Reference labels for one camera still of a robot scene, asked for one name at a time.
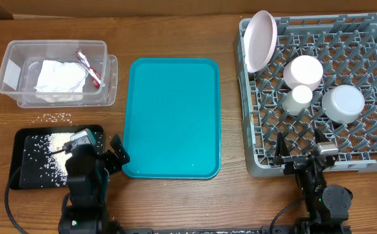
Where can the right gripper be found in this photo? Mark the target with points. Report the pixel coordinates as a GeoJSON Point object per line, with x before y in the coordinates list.
{"type": "Point", "coordinates": [294, 162]}

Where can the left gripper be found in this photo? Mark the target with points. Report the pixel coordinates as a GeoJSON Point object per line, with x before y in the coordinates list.
{"type": "Point", "coordinates": [119, 150]}

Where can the white cup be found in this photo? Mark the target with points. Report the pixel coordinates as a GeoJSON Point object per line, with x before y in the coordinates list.
{"type": "Point", "coordinates": [297, 99]}

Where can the grey bowl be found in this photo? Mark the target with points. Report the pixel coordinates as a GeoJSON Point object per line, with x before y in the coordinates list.
{"type": "Point", "coordinates": [343, 104]}

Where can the red snack wrapper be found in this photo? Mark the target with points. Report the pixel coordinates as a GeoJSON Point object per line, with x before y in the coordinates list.
{"type": "Point", "coordinates": [96, 76]}

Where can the small pink bowl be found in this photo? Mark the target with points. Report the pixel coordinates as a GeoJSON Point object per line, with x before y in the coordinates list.
{"type": "Point", "coordinates": [303, 70]}

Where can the white napkin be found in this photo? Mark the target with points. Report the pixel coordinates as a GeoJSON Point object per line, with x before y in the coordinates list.
{"type": "Point", "coordinates": [61, 77]}

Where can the large white plate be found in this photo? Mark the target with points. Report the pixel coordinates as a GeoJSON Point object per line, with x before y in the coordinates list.
{"type": "Point", "coordinates": [260, 41]}

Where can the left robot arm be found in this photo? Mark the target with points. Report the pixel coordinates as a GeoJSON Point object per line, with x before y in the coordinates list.
{"type": "Point", "coordinates": [84, 208]}

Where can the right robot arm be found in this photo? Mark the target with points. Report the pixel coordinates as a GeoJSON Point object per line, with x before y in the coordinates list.
{"type": "Point", "coordinates": [327, 205]}

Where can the grey dishwasher rack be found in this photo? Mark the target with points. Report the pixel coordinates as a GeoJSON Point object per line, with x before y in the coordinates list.
{"type": "Point", "coordinates": [346, 46]}

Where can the teal serving tray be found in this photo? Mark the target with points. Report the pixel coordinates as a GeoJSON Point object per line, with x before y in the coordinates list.
{"type": "Point", "coordinates": [172, 126]}

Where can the spilled rice pile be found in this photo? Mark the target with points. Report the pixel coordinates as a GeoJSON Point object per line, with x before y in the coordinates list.
{"type": "Point", "coordinates": [42, 153]}

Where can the black tray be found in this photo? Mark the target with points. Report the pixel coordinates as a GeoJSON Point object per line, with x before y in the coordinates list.
{"type": "Point", "coordinates": [19, 138]}

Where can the clear plastic bin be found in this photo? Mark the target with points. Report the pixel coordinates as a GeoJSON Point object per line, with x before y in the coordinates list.
{"type": "Point", "coordinates": [22, 64]}

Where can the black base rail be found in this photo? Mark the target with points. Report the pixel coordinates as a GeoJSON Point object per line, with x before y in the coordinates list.
{"type": "Point", "coordinates": [262, 230]}

